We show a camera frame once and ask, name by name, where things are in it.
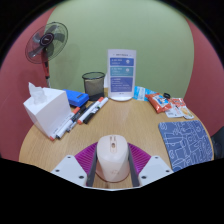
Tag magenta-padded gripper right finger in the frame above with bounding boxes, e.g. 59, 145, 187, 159
126, 142, 174, 188

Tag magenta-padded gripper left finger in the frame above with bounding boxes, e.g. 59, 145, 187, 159
50, 141, 100, 188

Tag cream pink computer mouse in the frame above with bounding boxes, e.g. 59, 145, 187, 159
95, 134, 131, 183

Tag blue-grey patterned mouse pad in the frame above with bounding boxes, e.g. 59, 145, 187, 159
157, 119, 214, 173

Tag white marker with red cap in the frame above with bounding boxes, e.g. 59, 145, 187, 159
49, 106, 82, 141

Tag white tissue box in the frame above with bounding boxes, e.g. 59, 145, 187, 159
22, 81, 72, 139

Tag white and red snack packet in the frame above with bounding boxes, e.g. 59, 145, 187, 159
165, 97, 188, 119

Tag orange snack packet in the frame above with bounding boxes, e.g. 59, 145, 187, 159
145, 92, 173, 114

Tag blue whiteboard eraser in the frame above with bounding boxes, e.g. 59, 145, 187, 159
63, 88, 90, 108

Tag light blue snack packet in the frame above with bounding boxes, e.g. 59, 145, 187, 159
133, 85, 156, 102

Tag black mesh pen cup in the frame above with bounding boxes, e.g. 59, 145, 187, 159
81, 71, 106, 102

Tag white and blue sign stand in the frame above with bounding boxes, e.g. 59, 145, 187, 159
106, 48, 138, 102

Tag black and red standing fan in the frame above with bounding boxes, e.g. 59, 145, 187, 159
25, 21, 69, 89

